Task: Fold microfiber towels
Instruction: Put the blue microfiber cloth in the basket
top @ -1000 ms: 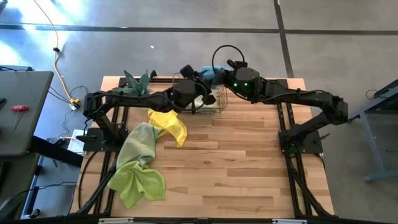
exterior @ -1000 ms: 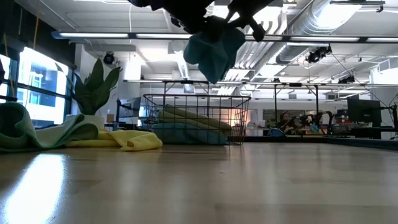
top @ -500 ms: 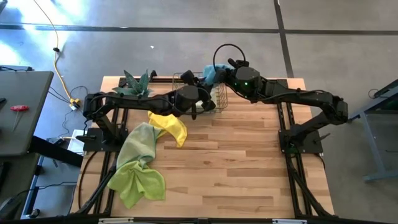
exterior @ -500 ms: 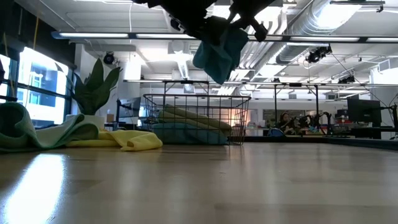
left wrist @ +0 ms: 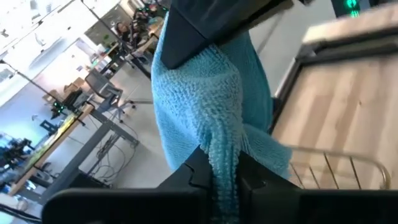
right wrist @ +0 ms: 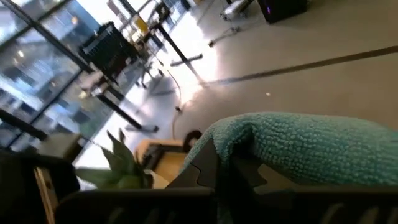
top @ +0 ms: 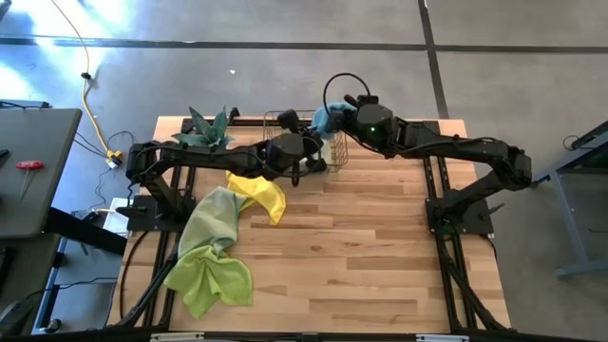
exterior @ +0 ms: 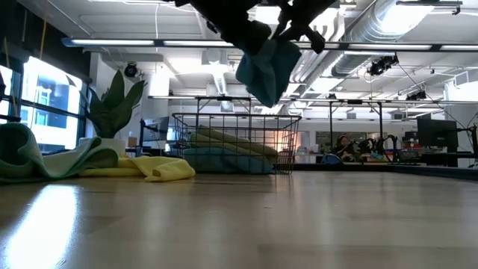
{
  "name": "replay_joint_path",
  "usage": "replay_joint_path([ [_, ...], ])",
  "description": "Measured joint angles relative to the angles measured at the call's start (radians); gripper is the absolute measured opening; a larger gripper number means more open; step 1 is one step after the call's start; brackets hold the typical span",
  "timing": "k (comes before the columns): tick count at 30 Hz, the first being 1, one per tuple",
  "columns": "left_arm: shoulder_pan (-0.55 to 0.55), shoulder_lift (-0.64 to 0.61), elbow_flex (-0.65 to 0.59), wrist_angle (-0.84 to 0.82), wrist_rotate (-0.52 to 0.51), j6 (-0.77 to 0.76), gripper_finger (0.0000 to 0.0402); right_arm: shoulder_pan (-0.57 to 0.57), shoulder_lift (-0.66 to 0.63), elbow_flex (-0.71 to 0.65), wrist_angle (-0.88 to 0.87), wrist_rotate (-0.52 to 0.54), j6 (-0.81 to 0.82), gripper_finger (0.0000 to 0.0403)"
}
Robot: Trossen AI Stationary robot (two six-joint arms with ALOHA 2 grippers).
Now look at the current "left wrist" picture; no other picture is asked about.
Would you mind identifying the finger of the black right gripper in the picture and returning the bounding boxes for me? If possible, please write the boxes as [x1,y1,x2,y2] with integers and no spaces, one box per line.
[159,0,295,70]

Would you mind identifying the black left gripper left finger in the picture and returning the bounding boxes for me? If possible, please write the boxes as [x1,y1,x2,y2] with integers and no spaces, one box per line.
[157,146,216,224]

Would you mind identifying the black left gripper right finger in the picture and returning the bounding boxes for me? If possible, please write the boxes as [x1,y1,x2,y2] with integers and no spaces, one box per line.
[238,151,301,224]

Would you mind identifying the blue microfiber towel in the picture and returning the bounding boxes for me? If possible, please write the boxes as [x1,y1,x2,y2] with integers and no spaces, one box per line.
[150,11,294,224]

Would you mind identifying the metal wire basket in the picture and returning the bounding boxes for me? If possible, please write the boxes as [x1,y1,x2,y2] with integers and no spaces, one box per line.
[285,144,392,191]

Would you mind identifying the person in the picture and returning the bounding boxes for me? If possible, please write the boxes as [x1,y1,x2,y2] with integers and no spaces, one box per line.
[114,21,134,44]

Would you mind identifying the grey office chair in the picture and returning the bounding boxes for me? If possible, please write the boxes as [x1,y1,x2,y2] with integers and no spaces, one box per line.
[84,70,137,118]

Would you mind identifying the wooden desk grey legs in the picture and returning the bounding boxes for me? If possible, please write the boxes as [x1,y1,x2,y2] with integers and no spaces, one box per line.
[7,102,141,203]

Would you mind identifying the black aluminium table frame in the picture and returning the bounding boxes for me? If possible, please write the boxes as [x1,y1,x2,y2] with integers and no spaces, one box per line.
[269,26,398,135]

